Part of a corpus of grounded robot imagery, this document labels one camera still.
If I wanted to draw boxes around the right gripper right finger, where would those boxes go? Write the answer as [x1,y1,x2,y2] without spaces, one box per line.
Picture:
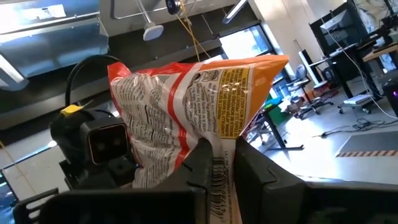
[234,136,398,224]

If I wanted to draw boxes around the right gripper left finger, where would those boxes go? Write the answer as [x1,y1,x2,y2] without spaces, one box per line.
[40,138,213,224]

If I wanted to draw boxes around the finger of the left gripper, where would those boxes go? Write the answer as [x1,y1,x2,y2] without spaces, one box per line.
[12,188,60,224]

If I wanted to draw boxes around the red orange noodle pack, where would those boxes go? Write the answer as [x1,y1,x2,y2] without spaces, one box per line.
[107,54,290,224]

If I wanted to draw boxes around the yellow tape tag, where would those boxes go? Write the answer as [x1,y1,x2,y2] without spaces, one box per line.
[60,100,93,118]

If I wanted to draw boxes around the black table stand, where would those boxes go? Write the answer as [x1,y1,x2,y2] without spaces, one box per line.
[255,110,305,152]

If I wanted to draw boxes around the green bin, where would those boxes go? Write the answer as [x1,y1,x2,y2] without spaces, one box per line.
[264,98,290,126]

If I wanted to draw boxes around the black hazard-striped floor mat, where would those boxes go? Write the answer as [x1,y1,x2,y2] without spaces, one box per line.
[335,130,398,158]

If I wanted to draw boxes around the office chair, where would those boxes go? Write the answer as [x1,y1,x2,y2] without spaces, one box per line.
[285,63,335,121]

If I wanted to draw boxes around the low cart white box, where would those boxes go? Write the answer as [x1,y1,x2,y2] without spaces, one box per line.
[337,93,379,115]

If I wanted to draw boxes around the white ceiling device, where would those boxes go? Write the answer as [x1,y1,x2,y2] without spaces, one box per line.
[142,22,165,42]

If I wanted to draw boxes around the large black-framed window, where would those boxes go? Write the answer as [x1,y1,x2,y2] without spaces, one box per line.
[217,24,274,60]

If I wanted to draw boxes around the black pulley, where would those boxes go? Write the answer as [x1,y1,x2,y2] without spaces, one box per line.
[164,0,182,16]

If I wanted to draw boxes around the black desk with monitors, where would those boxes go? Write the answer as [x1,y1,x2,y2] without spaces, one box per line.
[308,0,398,101]

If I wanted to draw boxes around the wooden table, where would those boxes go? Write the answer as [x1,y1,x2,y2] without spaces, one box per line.
[361,42,398,63]

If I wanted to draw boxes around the ceiling light fixture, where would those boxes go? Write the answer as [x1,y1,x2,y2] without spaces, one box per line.
[221,0,249,25]

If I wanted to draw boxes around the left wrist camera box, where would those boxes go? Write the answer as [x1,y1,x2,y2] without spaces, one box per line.
[79,122,131,166]

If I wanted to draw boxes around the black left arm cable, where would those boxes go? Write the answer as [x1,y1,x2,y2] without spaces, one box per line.
[64,54,123,108]

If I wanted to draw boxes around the silver metal duct panel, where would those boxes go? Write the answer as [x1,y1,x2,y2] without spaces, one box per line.
[0,0,110,91]

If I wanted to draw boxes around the black floor cables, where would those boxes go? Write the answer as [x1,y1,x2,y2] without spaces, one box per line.
[312,117,398,139]

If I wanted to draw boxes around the yellow hanging cord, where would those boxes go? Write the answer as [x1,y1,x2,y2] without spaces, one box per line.
[175,0,213,60]

